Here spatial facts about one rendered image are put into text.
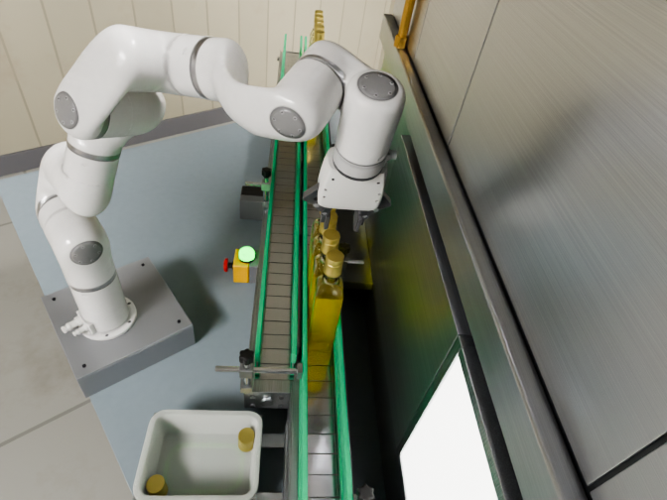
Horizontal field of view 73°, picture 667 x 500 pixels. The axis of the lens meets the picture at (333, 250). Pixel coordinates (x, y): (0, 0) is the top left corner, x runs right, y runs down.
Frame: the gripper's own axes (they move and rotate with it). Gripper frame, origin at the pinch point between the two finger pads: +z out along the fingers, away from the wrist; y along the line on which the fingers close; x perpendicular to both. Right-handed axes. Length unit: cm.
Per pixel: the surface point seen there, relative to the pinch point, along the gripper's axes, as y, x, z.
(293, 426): 5.6, 29.5, 30.5
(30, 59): 145, -161, 111
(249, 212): 21, -40, 60
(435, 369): -11.7, 27.3, -5.0
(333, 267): 0.3, 4.6, 9.7
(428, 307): -11.7, 18.2, -5.1
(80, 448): 77, 24, 123
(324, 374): -0.8, 18.4, 33.6
